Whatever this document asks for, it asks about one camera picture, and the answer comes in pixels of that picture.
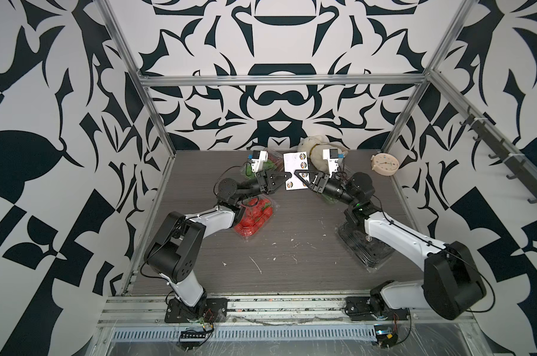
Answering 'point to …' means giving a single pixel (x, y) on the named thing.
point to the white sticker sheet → (293, 162)
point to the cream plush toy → (314, 144)
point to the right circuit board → (384, 336)
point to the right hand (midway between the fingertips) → (296, 173)
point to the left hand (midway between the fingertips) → (289, 173)
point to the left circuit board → (190, 340)
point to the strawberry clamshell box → (258, 209)
